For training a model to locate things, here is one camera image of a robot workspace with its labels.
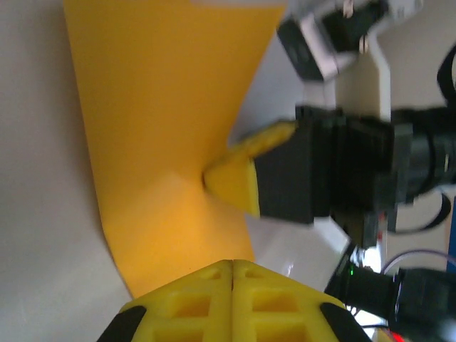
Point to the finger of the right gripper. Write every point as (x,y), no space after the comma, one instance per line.
(270,135)
(242,185)

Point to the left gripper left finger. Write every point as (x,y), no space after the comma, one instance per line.
(185,313)

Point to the orange square paper sheet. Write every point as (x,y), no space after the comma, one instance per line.
(160,124)

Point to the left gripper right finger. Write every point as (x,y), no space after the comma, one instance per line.
(278,313)

